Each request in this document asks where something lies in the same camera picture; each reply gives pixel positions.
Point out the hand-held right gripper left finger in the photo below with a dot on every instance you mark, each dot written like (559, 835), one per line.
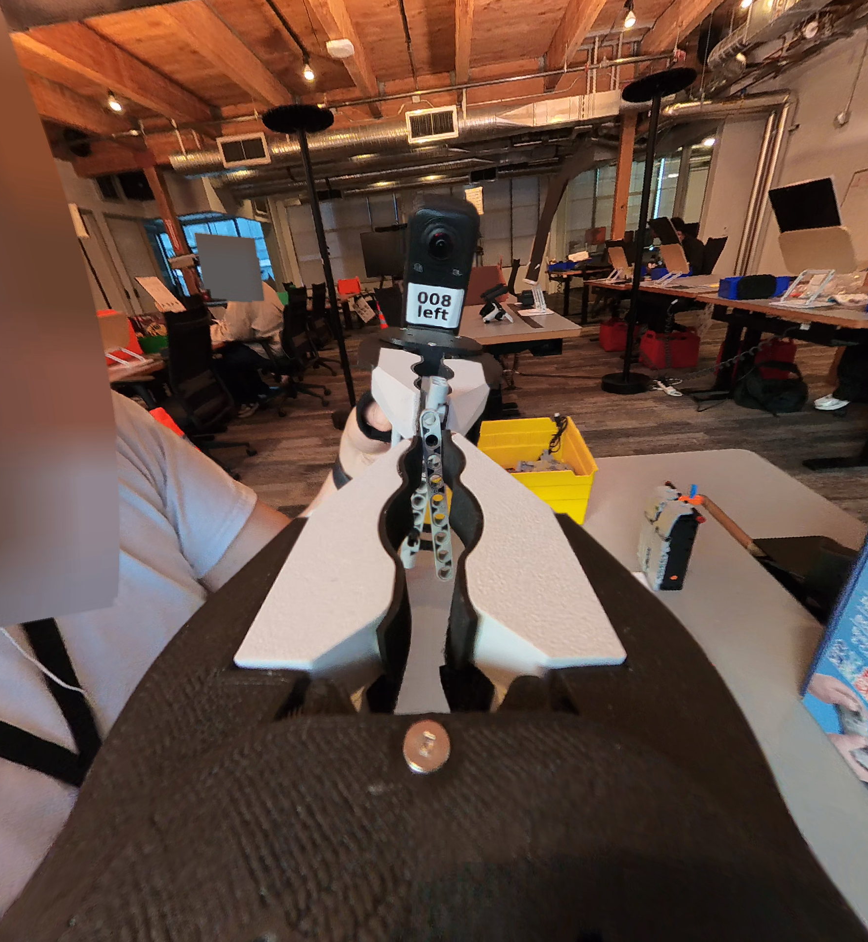
(309, 589)

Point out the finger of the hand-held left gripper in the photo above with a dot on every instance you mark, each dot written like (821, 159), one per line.
(467, 401)
(397, 390)

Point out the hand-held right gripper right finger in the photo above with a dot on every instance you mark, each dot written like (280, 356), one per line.
(537, 589)

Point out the light grey connector piece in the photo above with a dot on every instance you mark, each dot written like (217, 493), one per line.
(438, 397)

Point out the grey perforated building beam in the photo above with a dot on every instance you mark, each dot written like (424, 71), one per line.
(445, 544)

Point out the light grey short building beam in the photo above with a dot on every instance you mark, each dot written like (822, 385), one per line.
(416, 530)

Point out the person's left forearm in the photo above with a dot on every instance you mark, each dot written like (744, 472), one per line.
(320, 500)

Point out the white desk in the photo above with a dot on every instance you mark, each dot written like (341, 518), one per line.
(772, 486)

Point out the person's left hand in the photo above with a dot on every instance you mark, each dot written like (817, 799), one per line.
(364, 452)

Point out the black screen on stand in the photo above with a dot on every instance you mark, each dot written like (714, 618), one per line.
(382, 254)

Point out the orange traffic cone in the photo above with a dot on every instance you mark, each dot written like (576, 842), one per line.
(382, 318)

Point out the pile of grey building parts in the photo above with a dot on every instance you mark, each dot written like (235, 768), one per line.
(541, 463)

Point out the grey background table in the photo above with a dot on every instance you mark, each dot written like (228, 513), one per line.
(529, 327)

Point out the yellow plastic bin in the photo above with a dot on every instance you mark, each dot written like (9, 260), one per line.
(559, 489)

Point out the black wristband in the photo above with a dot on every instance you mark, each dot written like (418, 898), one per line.
(340, 475)

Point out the black office chair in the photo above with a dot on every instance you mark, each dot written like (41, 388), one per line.
(198, 368)
(301, 331)

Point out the black floor lamp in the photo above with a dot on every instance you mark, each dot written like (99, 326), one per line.
(324, 257)
(644, 221)

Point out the white ceiling air vent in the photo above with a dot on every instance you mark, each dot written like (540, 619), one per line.
(243, 151)
(432, 123)

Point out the grey and black toy module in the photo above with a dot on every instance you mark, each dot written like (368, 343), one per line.
(669, 541)

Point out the small red bag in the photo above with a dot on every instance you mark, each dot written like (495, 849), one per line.
(614, 335)

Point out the brown wooden stick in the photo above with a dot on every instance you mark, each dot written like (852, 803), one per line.
(728, 522)

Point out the large red bag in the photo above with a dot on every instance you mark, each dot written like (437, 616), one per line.
(669, 352)

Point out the black backpack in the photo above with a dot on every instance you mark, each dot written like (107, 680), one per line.
(769, 390)

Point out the blue bin with black pouch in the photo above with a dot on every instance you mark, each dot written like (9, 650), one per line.
(754, 287)

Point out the blue toy box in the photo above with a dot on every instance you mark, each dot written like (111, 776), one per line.
(860, 625)

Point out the long wooden work desks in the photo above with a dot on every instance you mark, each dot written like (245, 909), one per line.
(787, 309)

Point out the white shoe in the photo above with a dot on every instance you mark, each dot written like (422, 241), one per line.
(831, 403)

